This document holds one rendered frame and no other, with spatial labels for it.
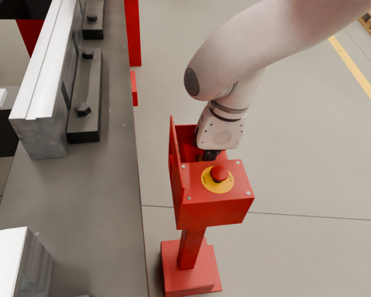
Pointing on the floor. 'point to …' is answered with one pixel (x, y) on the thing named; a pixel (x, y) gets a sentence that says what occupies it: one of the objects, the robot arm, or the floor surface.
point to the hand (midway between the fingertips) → (209, 155)
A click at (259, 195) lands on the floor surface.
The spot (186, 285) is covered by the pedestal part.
